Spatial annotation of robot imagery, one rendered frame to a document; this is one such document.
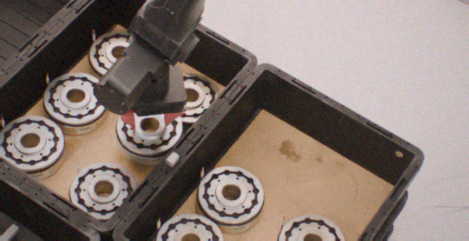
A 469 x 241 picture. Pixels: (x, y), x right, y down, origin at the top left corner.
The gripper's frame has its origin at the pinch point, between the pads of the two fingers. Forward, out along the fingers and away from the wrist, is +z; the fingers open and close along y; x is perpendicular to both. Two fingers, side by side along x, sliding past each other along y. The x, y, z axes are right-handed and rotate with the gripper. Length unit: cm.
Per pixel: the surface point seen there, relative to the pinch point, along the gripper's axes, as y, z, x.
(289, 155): 22.0, 7.5, -4.5
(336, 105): 28.7, -2.3, -2.7
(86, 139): -9.6, 7.1, 3.0
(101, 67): -5.7, 4.5, 15.0
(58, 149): -14.2, 3.8, -0.4
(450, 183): 52, 21, -6
